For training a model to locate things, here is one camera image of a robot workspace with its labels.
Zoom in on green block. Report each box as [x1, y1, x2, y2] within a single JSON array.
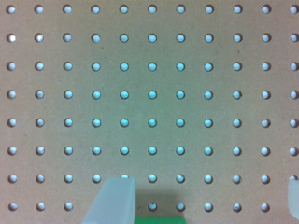
[[135, 217, 187, 224]]

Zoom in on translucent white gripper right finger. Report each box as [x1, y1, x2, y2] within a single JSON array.
[[288, 175, 299, 217]]

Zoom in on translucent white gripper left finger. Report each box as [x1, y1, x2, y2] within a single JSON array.
[[81, 177, 135, 224]]

